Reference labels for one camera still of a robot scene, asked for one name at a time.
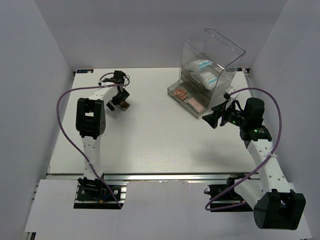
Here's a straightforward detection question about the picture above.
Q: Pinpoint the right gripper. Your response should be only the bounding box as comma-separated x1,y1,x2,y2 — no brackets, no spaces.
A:
201,99,248,129

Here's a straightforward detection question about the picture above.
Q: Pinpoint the long brown eyeshadow palette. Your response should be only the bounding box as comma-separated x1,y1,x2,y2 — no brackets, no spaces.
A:
117,100,130,111

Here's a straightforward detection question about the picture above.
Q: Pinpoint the pale pink compact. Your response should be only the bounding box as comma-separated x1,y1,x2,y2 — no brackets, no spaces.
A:
187,98,204,113

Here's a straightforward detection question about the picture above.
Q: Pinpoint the white cotton pad bag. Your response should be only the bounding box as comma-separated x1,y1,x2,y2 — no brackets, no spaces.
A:
191,71,218,90
188,59,213,72

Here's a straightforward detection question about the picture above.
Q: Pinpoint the pink blush palette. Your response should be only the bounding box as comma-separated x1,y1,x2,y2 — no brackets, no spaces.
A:
174,87,188,101

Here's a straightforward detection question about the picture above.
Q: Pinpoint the clear acrylic organizer with drawers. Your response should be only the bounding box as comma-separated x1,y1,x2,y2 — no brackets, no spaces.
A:
167,27,246,118

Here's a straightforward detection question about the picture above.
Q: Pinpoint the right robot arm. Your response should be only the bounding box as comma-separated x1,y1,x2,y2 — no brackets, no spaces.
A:
202,97,306,230

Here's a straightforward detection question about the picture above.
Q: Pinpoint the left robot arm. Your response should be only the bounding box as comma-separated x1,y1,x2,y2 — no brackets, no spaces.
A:
75,70,130,181

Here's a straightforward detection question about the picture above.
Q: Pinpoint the black label sticker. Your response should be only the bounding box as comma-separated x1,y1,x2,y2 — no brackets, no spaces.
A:
76,69,94,74

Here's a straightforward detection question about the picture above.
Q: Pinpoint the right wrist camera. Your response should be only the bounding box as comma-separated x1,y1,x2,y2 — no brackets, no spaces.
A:
223,86,239,101

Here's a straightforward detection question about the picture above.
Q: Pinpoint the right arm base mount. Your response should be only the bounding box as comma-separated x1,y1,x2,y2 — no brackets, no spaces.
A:
203,175,253,213

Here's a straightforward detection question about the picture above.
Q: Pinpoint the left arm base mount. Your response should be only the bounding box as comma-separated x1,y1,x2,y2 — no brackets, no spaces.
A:
73,177,125,210

